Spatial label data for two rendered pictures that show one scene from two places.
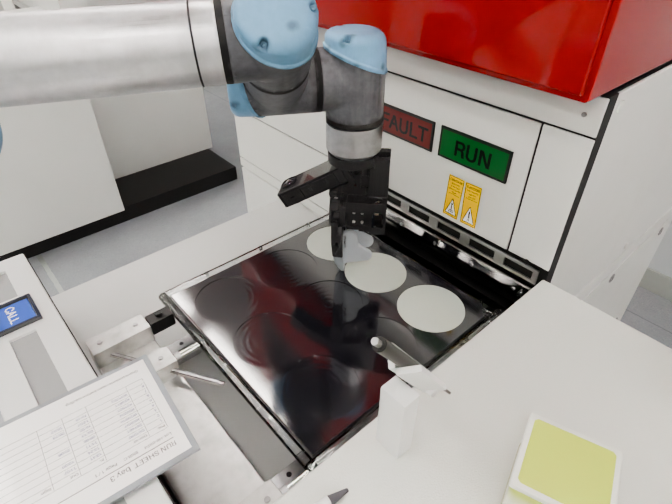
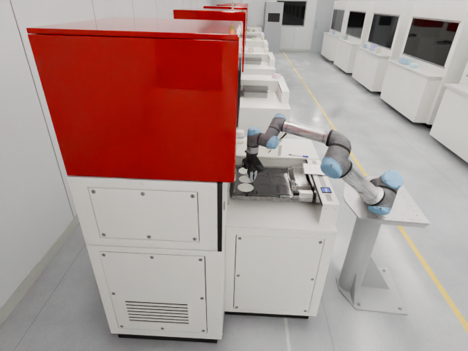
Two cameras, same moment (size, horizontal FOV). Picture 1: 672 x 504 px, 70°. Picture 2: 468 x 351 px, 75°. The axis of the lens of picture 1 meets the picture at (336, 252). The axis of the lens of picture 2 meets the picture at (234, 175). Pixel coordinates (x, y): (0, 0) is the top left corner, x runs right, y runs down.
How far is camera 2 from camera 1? 2.26 m
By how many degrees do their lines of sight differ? 101
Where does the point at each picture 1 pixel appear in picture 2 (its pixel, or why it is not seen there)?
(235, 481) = (297, 173)
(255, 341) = (281, 181)
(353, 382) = (271, 170)
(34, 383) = (322, 180)
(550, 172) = not seen: hidden behind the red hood
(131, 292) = (297, 220)
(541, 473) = not seen: hidden behind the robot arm
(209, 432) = (297, 179)
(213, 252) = (267, 219)
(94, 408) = (314, 171)
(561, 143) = not seen: hidden behind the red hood
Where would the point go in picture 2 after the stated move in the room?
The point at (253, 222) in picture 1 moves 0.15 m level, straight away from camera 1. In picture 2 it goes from (246, 222) to (232, 237)
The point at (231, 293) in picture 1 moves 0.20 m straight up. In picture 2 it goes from (278, 189) to (282, 161)
